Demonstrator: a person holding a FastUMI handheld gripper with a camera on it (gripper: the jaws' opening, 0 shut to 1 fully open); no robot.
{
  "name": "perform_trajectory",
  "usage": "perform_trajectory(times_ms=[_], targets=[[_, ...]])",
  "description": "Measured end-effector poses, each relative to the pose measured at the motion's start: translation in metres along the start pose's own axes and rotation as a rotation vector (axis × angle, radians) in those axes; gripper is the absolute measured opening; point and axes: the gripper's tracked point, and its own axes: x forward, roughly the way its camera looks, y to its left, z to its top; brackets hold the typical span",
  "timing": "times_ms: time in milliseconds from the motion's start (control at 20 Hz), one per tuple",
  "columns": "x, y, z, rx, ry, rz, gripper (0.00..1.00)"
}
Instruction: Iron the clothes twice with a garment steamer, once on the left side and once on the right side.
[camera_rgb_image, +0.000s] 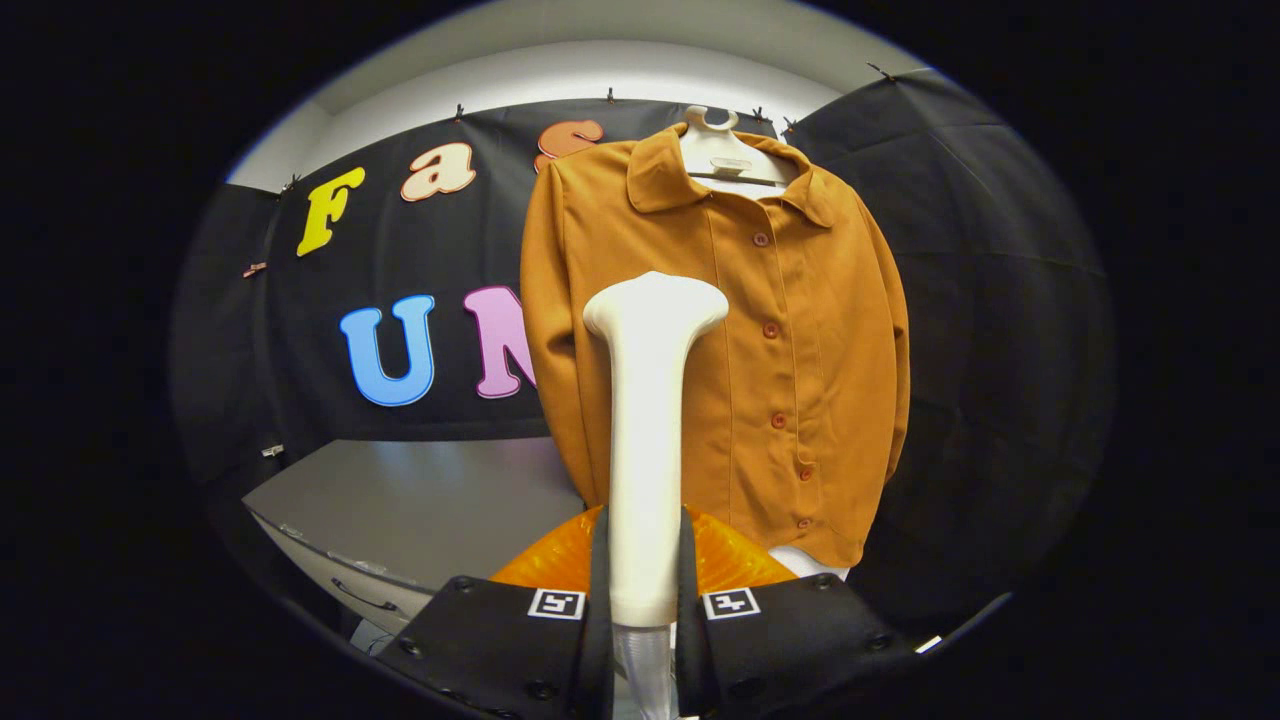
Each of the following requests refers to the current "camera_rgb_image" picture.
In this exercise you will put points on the orange button shirt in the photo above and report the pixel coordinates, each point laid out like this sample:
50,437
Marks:
800,330

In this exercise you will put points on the row of black clips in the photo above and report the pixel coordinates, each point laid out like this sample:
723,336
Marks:
610,95

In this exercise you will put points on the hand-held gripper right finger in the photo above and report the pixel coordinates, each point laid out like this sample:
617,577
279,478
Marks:
790,650

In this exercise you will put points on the white paper tag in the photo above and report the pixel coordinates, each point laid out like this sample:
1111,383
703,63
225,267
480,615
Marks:
928,644

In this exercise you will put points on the black backdrop cloth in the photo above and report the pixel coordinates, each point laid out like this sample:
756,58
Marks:
1000,350

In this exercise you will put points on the white clothes hanger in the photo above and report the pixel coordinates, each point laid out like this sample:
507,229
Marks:
722,150

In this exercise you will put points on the white garment steamer head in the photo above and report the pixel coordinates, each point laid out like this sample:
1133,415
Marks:
647,430

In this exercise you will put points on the grey cabinet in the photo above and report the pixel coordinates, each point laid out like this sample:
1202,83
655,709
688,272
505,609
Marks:
420,500

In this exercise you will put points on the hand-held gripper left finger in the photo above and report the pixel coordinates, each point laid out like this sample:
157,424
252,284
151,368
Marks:
500,650

